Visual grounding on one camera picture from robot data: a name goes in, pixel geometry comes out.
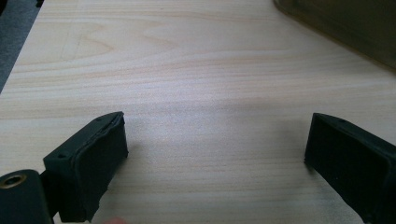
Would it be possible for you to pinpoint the brown transparent storage container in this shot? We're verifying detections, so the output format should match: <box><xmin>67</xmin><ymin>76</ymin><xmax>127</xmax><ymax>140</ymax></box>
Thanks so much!
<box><xmin>273</xmin><ymin>0</ymin><xmax>396</xmax><ymax>74</ymax></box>

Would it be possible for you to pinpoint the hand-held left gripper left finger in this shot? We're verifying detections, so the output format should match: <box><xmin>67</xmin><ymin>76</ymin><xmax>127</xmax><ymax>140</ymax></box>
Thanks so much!
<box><xmin>42</xmin><ymin>111</ymin><xmax>129</xmax><ymax>224</ymax></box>

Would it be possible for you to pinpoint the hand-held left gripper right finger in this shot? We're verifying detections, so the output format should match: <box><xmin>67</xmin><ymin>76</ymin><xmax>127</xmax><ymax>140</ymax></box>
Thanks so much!
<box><xmin>304</xmin><ymin>112</ymin><xmax>396</xmax><ymax>224</ymax></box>

